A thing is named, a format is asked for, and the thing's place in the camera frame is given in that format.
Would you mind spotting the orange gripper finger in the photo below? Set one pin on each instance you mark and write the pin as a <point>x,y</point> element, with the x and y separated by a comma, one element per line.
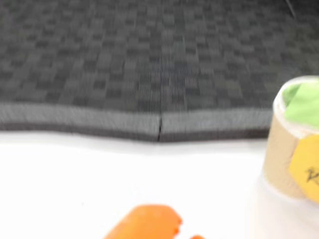
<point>147,222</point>
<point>197,237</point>

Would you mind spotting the green paper wad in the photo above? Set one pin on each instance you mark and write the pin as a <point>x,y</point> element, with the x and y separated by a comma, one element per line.
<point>302,102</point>

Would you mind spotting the short grey foam border strip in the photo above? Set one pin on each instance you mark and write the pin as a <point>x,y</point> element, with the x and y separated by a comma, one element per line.
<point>214,124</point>

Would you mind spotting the paper cup green bin tag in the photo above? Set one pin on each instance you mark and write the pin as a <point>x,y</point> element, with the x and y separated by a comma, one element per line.
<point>279,154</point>

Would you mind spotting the yellow welcome sign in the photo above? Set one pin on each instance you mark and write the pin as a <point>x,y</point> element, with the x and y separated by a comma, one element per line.
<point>305,169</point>

